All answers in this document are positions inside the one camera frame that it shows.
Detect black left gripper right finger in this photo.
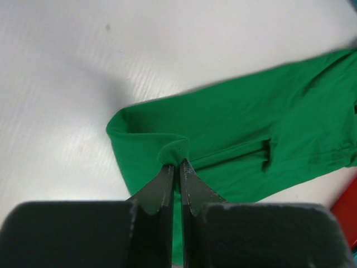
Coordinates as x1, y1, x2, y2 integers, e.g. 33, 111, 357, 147
180, 160, 354, 267

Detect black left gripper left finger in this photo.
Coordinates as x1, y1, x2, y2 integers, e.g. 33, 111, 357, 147
1, 165, 174, 267

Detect green t-shirt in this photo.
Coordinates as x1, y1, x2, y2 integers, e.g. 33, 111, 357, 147
105, 49, 357, 266

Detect red plastic bin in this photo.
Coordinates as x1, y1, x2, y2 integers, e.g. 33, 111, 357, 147
331, 178, 356, 224

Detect teal crumpled t-shirt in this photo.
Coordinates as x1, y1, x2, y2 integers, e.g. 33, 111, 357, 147
353, 248, 357, 265

